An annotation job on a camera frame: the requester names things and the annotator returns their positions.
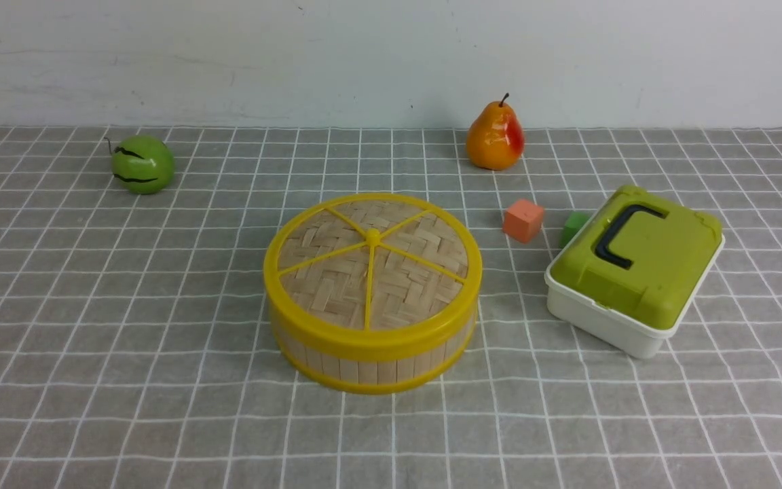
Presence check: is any yellow bamboo steamer lid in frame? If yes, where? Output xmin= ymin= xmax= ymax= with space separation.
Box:
xmin=263 ymin=193 xmax=483 ymax=361

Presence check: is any yellow bamboo steamer basket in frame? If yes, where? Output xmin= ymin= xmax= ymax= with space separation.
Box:
xmin=271 ymin=304 xmax=480 ymax=395

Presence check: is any orange foam cube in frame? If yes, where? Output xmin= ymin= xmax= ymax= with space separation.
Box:
xmin=502 ymin=199 xmax=546 ymax=242

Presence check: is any orange toy pear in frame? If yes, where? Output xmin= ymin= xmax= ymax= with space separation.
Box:
xmin=466 ymin=93 xmax=525 ymax=171

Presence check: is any green foam cube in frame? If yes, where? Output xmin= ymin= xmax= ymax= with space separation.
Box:
xmin=559 ymin=211 xmax=591 ymax=248

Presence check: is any green white lunch box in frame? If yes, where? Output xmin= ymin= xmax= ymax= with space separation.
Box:
xmin=545 ymin=185 xmax=725 ymax=359

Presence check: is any green toy melon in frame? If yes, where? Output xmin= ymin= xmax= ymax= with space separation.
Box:
xmin=105 ymin=134 xmax=176 ymax=194

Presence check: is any grey checked tablecloth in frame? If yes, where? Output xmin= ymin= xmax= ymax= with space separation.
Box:
xmin=0 ymin=126 xmax=782 ymax=488

